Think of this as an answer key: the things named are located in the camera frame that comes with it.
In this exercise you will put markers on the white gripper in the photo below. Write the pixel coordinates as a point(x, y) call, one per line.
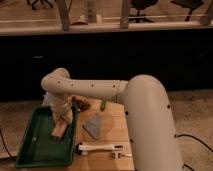
point(62, 115)

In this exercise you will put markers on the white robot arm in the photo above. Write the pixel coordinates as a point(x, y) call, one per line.
point(148, 114)

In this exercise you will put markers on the green plastic tray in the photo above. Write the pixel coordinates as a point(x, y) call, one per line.
point(39, 149)

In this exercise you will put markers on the brown pinecone object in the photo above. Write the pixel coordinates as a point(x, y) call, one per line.
point(81, 104)

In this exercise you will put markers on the clear plastic item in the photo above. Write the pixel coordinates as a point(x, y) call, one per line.
point(46, 100)

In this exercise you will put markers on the small metal fork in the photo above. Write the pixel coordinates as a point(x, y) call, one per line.
point(117, 155)

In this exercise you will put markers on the black office chair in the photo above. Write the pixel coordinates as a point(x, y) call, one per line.
point(139, 6)

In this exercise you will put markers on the white handled brush tool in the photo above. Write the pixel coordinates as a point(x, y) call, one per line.
point(84, 149)

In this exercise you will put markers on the wooden post left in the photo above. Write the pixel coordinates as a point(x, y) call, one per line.
point(64, 16)

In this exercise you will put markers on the wooden post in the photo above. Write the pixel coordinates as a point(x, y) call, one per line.
point(125, 9)
point(64, 16)

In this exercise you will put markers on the wooden post middle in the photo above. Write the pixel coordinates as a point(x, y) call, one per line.
point(125, 9)

